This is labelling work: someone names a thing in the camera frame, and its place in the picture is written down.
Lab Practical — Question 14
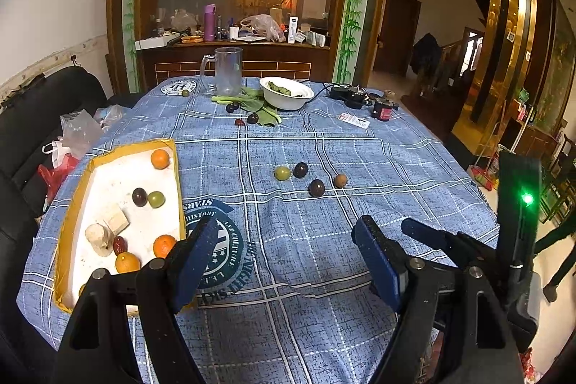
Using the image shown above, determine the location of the small orange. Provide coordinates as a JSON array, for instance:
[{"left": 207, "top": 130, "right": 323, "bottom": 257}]
[{"left": 115, "top": 252, "right": 141, "bottom": 274}]

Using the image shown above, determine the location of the red date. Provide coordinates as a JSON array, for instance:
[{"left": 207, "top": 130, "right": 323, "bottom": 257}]
[{"left": 112, "top": 236, "right": 128, "bottom": 256}]

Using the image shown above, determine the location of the large orange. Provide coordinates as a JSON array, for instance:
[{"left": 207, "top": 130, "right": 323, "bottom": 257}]
[{"left": 152, "top": 235, "right": 178, "bottom": 258}]

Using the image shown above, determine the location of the dark plum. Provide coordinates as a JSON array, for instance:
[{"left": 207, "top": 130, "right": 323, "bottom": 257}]
[
  {"left": 293, "top": 162, "right": 309, "bottom": 179},
  {"left": 309, "top": 179, "right": 325, "bottom": 198},
  {"left": 132, "top": 187, "right": 147, "bottom": 208}
]

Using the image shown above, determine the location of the green jujube fruit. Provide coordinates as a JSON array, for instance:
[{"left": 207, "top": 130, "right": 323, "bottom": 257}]
[{"left": 147, "top": 191, "right": 166, "bottom": 208}]

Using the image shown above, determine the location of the brown kiwi fruit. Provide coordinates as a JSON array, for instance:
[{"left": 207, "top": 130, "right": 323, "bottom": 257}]
[{"left": 333, "top": 173, "right": 347, "bottom": 189}]

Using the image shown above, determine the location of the green grape fruit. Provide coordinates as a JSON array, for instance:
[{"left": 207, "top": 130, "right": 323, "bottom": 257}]
[{"left": 273, "top": 166, "right": 292, "bottom": 181}]

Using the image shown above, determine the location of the yellow cardboard tray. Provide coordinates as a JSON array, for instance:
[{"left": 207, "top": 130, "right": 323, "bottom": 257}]
[{"left": 53, "top": 139, "right": 185, "bottom": 313}]

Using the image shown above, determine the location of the red plastic bag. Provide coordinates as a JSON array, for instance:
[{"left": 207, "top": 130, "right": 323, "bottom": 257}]
[{"left": 37, "top": 153, "right": 79, "bottom": 204}]

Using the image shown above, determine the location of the blue plaid tablecloth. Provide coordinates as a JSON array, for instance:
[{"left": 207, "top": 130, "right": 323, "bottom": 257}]
[{"left": 17, "top": 76, "right": 502, "bottom": 384}]

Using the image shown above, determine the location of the red black jar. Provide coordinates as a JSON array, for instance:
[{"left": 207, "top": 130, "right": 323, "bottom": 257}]
[{"left": 371, "top": 98, "right": 399, "bottom": 122}]

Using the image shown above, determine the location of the white red paper card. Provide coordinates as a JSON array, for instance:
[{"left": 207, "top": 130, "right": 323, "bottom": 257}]
[{"left": 338, "top": 113, "right": 370, "bottom": 130}]

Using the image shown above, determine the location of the clear plastic bag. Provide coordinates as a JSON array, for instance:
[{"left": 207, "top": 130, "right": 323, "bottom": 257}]
[{"left": 60, "top": 109, "right": 103, "bottom": 160}]

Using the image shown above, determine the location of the black charger device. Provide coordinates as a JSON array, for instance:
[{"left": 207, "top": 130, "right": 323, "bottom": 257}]
[{"left": 328, "top": 85, "right": 374, "bottom": 109}]

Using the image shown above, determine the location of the black sofa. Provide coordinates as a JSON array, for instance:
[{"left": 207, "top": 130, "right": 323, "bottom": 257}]
[{"left": 0, "top": 66, "right": 143, "bottom": 383}]

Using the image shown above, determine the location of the white bowl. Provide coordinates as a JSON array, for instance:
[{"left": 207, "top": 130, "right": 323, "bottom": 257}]
[{"left": 260, "top": 77, "right": 314, "bottom": 111}]

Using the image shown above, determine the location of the green leafy vegetable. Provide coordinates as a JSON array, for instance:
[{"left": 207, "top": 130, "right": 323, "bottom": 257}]
[{"left": 211, "top": 87, "right": 282, "bottom": 127}]

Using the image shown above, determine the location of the wooden counter cabinet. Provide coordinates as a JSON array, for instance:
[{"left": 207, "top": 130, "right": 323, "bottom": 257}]
[{"left": 137, "top": 42, "right": 333, "bottom": 90}]

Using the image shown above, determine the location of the glass beer mug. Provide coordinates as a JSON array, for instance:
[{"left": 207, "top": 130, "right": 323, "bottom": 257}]
[{"left": 199, "top": 46, "right": 243, "bottom": 95}]

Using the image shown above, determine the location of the purple thermos bottle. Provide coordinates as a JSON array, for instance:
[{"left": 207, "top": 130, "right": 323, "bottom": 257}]
[{"left": 204, "top": 4, "right": 217, "bottom": 42}]

